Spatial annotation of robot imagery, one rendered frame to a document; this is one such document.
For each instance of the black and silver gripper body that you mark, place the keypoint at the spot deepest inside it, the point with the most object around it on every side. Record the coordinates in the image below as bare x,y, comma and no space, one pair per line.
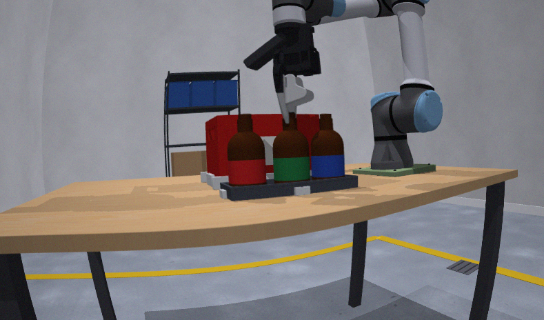
303,56

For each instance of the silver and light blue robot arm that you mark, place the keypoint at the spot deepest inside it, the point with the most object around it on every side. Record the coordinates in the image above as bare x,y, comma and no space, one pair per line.
416,108

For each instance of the brown bottle with blue label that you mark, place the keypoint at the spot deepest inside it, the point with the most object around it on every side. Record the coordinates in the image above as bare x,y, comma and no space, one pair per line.
327,151

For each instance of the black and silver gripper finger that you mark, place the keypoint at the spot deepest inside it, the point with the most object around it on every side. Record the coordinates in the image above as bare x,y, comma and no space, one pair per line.
287,90
310,95

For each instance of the red plastic crate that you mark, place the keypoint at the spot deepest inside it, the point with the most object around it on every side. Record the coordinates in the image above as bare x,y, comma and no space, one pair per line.
267,126

